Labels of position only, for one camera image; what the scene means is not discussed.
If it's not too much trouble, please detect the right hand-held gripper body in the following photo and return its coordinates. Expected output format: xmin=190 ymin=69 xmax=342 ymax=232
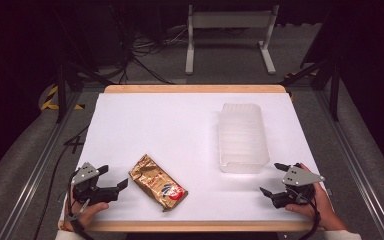
xmin=269 ymin=162 xmax=326 ymax=210

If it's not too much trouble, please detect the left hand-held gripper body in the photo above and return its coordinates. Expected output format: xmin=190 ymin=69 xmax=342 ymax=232
xmin=71 ymin=161 xmax=120 ymax=206

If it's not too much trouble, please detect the gold foil snack packet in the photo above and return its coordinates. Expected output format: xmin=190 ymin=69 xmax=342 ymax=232
xmin=128 ymin=153 xmax=189 ymax=213

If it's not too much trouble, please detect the clear plastic container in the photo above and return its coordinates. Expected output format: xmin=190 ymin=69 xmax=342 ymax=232
xmin=217 ymin=102 xmax=271 ymax=175

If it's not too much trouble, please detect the person's left hand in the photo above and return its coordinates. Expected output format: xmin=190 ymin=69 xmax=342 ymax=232
xmin=62 ymin=195 xmax=110 ymax=233

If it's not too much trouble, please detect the person's right hand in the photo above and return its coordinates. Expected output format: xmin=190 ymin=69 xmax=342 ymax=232
xmin=284 ymin=162 xmax=340 ymax=232

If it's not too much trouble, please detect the white table mat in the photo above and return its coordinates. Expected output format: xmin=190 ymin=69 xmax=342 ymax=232
xmin=60 ymin=92 xmax=326 ymax=223

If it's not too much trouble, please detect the yellow black floor tape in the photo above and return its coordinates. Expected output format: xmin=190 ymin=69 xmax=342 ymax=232
xmin=39 ymin=84 xmax=86 ymax=111

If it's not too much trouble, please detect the black metal stand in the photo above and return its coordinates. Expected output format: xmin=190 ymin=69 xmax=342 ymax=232
xmin=51 ymin=8 xmax=116 ymax=125
xmin=279 ymin=58 xmax=342 ymax=122

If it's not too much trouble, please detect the right hand-held gripper cable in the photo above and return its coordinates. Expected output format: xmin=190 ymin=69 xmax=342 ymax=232
xmin=285 ymin=187 xmax=322 ymax=240

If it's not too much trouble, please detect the black floor cable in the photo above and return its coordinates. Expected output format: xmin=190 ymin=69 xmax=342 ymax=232
xmin=32 ymin=124 xmax=91 ymax=240

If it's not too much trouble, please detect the aluminium floor rail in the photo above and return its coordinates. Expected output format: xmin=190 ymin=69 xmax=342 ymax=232
xmin=314 ymin=89 xmax=384 ymax=240
xmin=0 ymin=91 xmax=84 ymax=240

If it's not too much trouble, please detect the bundle of black cables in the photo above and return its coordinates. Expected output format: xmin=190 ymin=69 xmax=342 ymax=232
xmin=108 ymin=4 xmax=194 ymax=86

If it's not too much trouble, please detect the white metal stand frame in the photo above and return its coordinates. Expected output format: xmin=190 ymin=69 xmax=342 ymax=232
xmin=184 ymin=4 xmax=280 ymax=76

